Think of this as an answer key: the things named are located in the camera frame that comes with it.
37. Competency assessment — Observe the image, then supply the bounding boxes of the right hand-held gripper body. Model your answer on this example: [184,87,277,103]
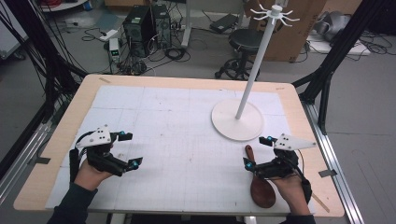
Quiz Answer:
[253,133,318,181]

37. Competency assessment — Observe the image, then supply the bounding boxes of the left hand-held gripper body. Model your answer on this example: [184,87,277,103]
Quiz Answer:
[75,124,130,177]

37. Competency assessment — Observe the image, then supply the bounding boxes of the brown wooden spoon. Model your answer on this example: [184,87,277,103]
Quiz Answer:
[244,144,277,209]

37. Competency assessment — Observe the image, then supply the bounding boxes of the person's left hand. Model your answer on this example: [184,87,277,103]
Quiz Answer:
[74,160,115,191]

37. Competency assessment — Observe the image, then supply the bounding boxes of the person's right hand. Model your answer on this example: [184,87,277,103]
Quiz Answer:
[270,174,312,216]

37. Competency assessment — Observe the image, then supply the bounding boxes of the white hook rack stand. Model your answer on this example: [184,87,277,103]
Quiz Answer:
[210,3,301,143]

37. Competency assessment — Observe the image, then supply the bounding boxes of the white grid mat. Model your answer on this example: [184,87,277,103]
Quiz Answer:
[45,85,316,216]

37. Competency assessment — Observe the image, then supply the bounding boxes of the white device with green display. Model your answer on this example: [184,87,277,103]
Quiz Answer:
[108,37,121,63]

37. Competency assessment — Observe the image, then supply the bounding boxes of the white power strip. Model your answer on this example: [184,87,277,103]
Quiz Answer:
[98,28,120,42]

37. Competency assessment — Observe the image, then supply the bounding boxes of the black round stool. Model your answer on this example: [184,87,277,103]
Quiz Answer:
[214,28,265,81]

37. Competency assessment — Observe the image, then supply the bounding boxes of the brown cardboard box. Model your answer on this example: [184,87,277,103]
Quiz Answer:
[244,0,328,63]

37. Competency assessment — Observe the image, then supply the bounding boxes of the white flat board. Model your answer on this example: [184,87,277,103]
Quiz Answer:
[306,34,372,57]

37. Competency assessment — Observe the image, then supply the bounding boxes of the large black computer tower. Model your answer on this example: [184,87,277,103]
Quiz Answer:
[122,5,157,59]

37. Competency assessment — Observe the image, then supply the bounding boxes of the slim black computer tower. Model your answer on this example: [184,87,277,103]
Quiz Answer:
[152,3,173,49]

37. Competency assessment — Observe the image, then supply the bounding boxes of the grey bundled cover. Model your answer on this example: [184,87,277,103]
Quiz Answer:
[312,10,352,43]

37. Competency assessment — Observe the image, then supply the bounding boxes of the black flat laptop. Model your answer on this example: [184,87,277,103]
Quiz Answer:
[209,13,239,35]

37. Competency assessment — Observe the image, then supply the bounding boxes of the white desk leg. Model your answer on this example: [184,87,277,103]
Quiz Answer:
[180,0,192,49]

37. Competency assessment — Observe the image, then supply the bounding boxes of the black hand strap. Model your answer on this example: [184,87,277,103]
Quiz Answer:
[300,177,313,204]
[68,147,81,185]

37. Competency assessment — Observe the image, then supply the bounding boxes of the aluminium rail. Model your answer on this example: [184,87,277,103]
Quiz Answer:
[0,120,52,203]
[302,101,365,224]

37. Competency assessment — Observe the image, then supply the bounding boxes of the black metal frame stand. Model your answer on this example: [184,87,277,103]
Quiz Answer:
[291,0,387,136]
[0,0,89,181]

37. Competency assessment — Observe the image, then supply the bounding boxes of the coiled black cable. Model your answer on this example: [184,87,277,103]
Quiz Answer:
[163,46,187,62]

